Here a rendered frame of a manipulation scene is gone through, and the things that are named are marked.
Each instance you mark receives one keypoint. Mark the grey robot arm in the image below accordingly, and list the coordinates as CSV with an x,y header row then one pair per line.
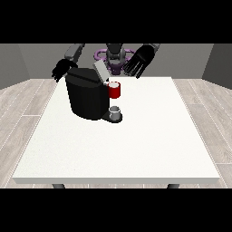
x,y
74,51
156,46

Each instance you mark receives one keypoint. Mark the black coffee machine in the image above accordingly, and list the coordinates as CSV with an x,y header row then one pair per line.
x,y
86,93

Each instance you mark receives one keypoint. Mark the pale grey machine lid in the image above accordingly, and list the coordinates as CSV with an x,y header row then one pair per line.
x,y
101,70

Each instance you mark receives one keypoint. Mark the red pod holder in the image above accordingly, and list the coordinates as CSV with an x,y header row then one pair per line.
x,y
114,91

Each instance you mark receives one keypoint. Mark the grey robot trunk purple rings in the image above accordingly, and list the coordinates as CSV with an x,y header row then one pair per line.
x,y
114,50

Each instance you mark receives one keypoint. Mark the small grey cup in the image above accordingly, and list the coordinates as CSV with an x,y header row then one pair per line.
x,y
114,113

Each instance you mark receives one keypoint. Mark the dark table leg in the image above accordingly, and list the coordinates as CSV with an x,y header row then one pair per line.
x,y
58,185
173,185

